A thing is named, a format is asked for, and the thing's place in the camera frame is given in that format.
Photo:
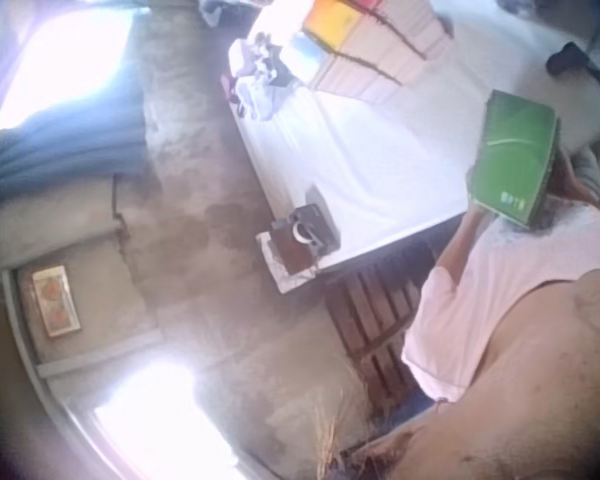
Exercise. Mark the heap of clothes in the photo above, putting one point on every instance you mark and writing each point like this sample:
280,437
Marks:
260,80

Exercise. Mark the white patterned cloth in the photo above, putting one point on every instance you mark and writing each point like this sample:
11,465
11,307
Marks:
285,280

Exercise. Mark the person's right hand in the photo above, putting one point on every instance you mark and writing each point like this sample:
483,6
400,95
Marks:
566,177

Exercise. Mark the brown slatted wooden bench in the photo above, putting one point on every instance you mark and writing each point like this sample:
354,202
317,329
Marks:
367,320

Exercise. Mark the framed picture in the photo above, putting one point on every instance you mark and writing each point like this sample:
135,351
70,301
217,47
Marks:
56,300

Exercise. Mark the dry grass bundle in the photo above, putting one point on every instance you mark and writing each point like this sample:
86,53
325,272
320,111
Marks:
330,435

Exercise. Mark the stacks of pale books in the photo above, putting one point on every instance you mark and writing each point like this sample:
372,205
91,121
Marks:
385,55

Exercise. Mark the light blue book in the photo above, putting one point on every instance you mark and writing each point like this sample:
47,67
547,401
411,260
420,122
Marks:
304,49

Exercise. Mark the blue curtain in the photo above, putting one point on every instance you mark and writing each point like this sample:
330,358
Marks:
75,140

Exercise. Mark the person's left hand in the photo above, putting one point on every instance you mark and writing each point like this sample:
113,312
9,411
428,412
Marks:
475,209

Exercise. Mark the green book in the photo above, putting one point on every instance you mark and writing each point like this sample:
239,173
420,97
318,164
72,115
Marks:
512,155

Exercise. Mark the brown box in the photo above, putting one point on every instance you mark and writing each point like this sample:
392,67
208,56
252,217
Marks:
292,250

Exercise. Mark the yellow book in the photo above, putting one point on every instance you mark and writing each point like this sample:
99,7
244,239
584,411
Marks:
330,22

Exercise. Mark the black object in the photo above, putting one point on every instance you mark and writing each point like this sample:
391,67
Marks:
565,57

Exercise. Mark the black device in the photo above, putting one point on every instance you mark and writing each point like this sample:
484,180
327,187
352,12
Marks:
310,225

